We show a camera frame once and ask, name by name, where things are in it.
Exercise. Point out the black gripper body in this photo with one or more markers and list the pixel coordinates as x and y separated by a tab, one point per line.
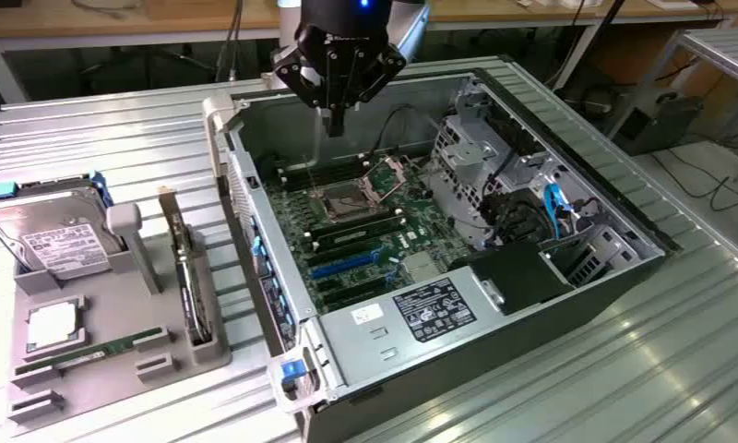
343	27

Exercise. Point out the graphics card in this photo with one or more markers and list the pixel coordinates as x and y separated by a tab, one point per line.
184	258

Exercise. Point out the metal socket cover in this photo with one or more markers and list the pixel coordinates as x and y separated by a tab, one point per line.
384	177

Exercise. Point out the silver disk cage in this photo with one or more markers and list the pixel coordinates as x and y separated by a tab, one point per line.
468	175

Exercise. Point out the CPU socket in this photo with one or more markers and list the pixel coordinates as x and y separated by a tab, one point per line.
344	205

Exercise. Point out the installed RAM stick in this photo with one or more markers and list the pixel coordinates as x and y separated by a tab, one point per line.
357	232

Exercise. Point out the green motherboard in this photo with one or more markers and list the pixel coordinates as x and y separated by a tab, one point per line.
405	235

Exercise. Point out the black box on floor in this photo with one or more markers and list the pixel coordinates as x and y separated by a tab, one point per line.
659	124

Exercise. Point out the black plastic shroud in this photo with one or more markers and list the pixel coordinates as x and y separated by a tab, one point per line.
517	277

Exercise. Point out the hard disk with blue caddy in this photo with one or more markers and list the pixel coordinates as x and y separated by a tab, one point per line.
55	231

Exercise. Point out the open grey PC case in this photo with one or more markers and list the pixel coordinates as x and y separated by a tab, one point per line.
591	277

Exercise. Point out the silver power supply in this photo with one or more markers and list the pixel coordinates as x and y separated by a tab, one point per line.
375	337

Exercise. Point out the silver CPU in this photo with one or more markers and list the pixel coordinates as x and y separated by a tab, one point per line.
52	325

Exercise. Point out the green RAM stick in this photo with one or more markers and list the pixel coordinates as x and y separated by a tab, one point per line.
92	353

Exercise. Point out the grey parts rack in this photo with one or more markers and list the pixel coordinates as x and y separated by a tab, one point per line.
99	383

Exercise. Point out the wooden desk with white frame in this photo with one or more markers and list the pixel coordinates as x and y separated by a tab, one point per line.
129	20

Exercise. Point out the aluminium frame table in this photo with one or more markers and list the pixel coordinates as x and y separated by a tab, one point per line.
727	51

